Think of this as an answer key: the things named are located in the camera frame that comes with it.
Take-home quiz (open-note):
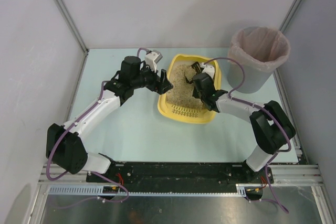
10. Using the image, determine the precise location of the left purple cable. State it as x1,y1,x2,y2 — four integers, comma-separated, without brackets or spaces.
46,47,130,209

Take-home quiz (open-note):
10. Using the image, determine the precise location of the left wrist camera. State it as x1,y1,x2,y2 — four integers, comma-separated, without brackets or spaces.
144,50,163,72

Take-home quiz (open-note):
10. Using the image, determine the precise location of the yellow litter box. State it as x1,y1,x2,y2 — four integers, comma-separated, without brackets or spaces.
157,54,215,124

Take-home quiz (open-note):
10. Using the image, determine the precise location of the grey slotted cable duct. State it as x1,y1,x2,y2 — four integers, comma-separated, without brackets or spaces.
48,181,261,197

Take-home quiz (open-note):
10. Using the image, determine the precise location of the beige cat litter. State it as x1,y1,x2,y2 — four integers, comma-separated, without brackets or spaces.
166,63,205,110

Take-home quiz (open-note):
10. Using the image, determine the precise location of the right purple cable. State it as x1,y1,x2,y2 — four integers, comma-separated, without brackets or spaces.
203,57,292,214

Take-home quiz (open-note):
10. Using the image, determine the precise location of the black litter scoop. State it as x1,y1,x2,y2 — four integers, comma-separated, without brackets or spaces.
184,62,203,84

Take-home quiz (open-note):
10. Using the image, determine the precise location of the purple cable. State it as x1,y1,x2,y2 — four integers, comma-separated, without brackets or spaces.
46,47,130,209
203,57,292,214

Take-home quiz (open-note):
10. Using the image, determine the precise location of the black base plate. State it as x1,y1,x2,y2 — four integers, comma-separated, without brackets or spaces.
86,162,274,186

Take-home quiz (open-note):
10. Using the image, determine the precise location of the grey trash bin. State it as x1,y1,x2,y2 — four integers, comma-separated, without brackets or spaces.
227,62,274,93

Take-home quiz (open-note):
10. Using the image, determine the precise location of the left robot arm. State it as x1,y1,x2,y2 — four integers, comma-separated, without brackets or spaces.
46,50,173,174

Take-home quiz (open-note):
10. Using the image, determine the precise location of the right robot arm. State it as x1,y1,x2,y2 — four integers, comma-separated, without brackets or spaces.
192,73,296,172

